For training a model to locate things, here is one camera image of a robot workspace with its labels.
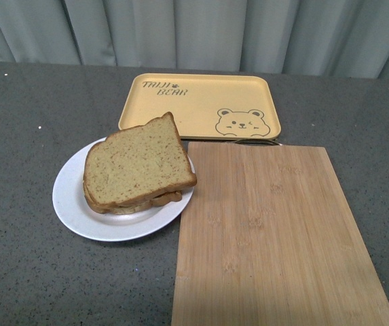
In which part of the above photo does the bread slice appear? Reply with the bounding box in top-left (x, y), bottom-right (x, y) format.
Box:
top-left (82, 183), bottom-right (183, 215)
top-left (83, 112), bottom-right (197, 207)

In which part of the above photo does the white round plate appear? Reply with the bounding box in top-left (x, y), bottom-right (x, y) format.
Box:
top-left (52, 141), bottom-right (194, 242)

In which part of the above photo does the yellow bear serving tray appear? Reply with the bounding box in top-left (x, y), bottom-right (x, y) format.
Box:
top-left (118, 73), bottom-right (281, 140)

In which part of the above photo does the bamboo cutting board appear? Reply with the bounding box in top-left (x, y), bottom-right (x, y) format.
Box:
top-left (171, 142), bottom-right (389, 325)

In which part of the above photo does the grey pleated curtain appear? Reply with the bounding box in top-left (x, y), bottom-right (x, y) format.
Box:
top-left (0, 1), bottom-right (389, 79)

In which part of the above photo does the metal cutting board handle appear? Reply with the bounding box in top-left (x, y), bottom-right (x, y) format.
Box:
top-left (234, 139), bottom-right (282, 146)

